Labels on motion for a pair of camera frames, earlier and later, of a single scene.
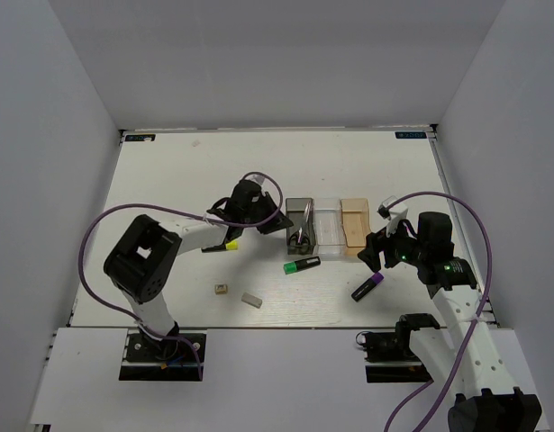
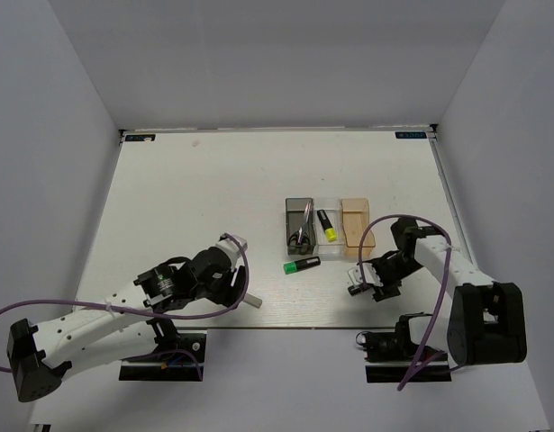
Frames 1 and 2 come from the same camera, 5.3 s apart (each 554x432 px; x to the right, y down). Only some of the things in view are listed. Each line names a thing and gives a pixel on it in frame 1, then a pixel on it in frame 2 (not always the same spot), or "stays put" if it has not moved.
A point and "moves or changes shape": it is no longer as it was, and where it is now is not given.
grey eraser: (251, 300) stays put
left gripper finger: (268, 209) → (239, 288)
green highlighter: (293, 266) stays put
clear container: (329, 229) stays put
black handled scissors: (300, 237) stays put
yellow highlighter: (230, 246) moves or changes shape
